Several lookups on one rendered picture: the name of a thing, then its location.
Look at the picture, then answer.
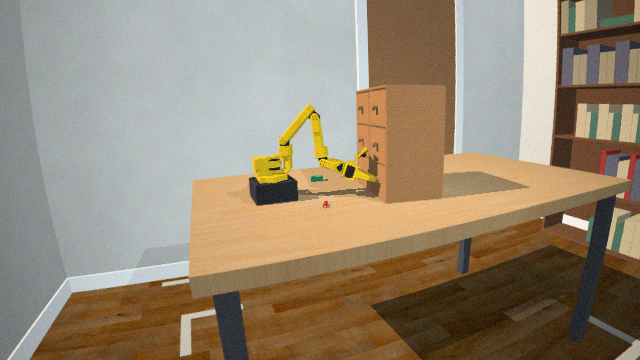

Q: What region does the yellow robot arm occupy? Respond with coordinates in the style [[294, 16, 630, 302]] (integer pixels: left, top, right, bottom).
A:
[[255, 105, 345, 184]]

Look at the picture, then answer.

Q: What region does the brown wooden chest of drawers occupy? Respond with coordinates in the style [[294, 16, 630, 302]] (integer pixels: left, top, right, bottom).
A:
[[356, 85, 446, 204]]

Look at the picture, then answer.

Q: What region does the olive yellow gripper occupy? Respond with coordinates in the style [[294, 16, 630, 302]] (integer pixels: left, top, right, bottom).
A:
[[341, 147, 376, 182]]

